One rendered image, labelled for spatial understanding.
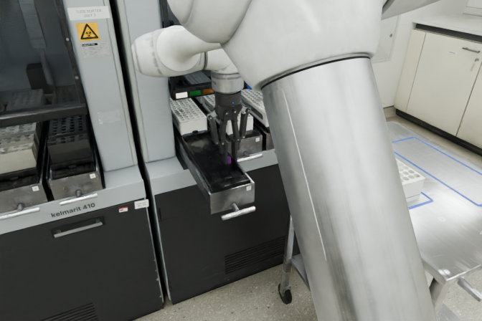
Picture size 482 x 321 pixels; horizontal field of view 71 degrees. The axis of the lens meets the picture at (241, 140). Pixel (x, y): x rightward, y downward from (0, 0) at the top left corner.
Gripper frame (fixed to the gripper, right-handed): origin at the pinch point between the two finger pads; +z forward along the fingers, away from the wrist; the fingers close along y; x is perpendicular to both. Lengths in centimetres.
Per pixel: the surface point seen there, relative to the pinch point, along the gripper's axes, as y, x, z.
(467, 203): -47, 45, 3
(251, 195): -1.2, 13.4, 8.1
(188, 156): 11.0, -8.4, 3.7
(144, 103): 20.6, -20.4, -11.9
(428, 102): -224, -96, 60
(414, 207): -33, 41, 2
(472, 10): -286, -123, -8
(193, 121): 4.8, -21.7, -1.8
